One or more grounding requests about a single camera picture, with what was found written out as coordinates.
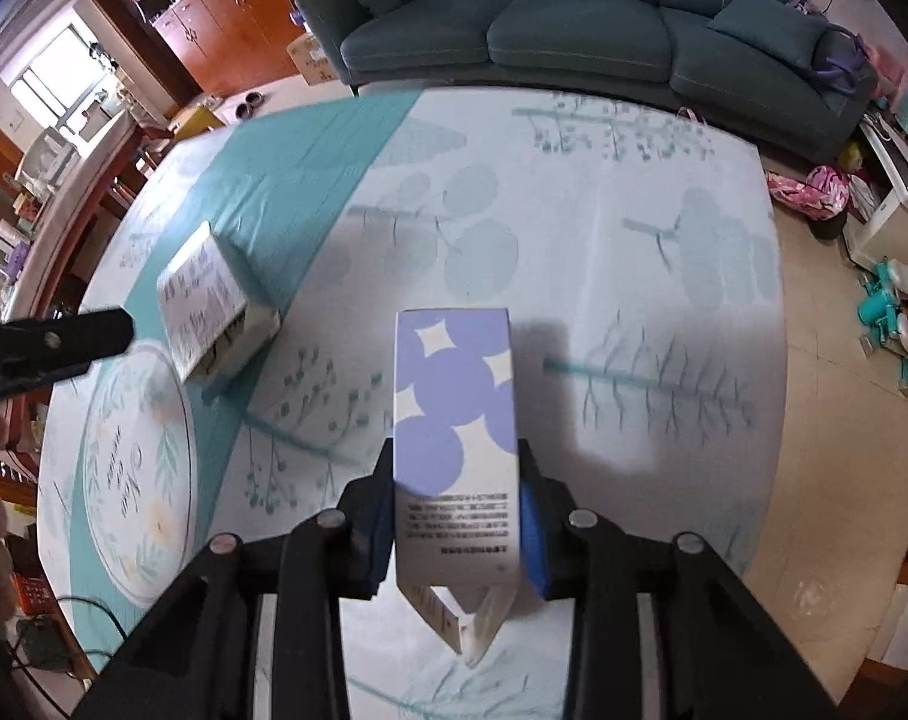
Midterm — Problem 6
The dark teal sofa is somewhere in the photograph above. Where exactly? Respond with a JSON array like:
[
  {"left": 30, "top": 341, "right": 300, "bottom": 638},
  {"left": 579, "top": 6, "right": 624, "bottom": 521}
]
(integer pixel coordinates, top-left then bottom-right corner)
[{"left": 295, "top": 0, "right": 879, "bottom": 158}]

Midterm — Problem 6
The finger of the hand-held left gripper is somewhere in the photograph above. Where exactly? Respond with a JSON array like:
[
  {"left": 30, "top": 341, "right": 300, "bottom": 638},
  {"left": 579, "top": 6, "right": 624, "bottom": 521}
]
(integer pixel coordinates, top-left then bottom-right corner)
[{"left": 0, "top": 306, "right": 136, "bottom": 398}]

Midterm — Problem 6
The teal stepper machine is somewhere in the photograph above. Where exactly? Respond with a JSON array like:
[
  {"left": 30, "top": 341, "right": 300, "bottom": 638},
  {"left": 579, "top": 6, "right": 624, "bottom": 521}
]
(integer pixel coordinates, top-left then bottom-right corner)
[{"left": 857, "top": 259, "right": 908, "bottom": 395}]

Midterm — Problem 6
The black cable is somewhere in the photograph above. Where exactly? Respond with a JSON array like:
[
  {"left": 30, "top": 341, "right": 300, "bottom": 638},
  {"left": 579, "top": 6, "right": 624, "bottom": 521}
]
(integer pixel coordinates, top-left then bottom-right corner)
[{"left": 8, "top": 596, "right": 125, "bottom": 683}]

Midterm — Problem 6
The cream rectangular carton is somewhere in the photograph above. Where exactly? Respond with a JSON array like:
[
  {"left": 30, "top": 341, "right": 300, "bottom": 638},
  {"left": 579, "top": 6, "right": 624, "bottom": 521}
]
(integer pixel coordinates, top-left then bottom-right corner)
[{"left": 156, "top": 221, "right": 282, "bottom": 383}]

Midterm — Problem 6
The white side cabinet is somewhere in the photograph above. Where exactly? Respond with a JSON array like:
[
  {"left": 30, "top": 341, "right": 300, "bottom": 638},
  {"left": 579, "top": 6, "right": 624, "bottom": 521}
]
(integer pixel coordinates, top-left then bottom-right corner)
[{"left": 844, "top": 109, "right": 908, "bottom": 271}]

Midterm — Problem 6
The purple bag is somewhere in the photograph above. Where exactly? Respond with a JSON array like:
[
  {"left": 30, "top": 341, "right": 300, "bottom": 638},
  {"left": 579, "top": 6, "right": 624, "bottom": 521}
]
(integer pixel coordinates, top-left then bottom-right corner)
[{"left": 810, "top": 22, "right": 879, "bottom": 98}]

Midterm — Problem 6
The pink patterned bag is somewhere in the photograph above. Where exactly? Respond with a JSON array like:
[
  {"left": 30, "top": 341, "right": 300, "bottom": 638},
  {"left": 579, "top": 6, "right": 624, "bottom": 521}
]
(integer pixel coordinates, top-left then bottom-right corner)
[{"left": 767, "top": 165, "right": 852, "bottom": 220}]

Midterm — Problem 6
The yellow plastic stool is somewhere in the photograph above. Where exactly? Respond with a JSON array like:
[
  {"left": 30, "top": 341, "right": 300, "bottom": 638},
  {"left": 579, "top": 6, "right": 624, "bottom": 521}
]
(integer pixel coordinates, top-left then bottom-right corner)
[{"left": 170, "top": 101, "right": 226, "bottom": 140}]

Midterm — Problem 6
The teal white printed tablecloth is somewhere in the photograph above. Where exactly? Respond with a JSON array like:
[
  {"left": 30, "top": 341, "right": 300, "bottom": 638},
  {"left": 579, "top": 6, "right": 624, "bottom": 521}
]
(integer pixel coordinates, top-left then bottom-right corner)
[{"left": 35, "top": 85, "right": 789, "bottom": 720}]

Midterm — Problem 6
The white carton with purple circles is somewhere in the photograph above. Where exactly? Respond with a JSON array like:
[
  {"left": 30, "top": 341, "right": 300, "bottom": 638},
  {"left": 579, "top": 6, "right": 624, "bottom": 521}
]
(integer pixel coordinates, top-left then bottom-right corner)
[{"left": 392, "top": 306, "right": 521, "bottom": 672}]

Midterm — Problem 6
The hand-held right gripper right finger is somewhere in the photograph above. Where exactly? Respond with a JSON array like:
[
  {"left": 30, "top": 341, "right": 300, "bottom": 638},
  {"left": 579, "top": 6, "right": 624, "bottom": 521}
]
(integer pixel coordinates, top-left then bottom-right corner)
[{"left": 515, "top": 439, "right": 837, "bottom": 720}]

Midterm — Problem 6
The wooden wardrobe cabinet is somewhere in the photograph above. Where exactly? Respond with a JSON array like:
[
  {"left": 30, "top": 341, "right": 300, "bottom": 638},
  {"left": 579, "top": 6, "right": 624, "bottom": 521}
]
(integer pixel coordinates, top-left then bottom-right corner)
[{"left": 94, "top": 0, "right": 327, "bottom": 98}]

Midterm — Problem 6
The window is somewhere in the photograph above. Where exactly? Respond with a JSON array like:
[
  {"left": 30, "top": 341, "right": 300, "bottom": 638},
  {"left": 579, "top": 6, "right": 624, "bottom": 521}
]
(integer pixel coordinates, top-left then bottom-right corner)
[{"left": 0, "top": 24, "right": 106, "bottom": 136}]

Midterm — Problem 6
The large dark teal cushion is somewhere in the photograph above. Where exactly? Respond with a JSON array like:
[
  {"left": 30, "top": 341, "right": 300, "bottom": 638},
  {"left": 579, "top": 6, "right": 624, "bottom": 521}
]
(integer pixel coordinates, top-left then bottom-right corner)
[{"left": 705, "top": 0, "right": 830, "bottom": 76}]

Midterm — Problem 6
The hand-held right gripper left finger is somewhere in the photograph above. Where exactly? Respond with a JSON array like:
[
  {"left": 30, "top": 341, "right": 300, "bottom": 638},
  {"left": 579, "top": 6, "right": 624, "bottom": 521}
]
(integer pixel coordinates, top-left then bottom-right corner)
[{"left": 71, "top": 439, "right": 395, "bottom": 720}]

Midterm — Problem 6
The red box with yellow print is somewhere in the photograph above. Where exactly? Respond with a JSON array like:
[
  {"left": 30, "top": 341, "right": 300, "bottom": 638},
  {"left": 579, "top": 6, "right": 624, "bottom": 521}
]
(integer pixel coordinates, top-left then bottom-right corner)
[{"left": 11, "top": 574, "right": 61, "bottom": 612}]

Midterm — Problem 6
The brown cardboard box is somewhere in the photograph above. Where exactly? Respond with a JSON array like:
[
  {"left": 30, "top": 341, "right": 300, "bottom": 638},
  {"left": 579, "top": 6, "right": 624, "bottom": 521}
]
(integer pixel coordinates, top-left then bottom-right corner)
[{"left": 287, "top": 31, "right": 342, "bottom": 87}]

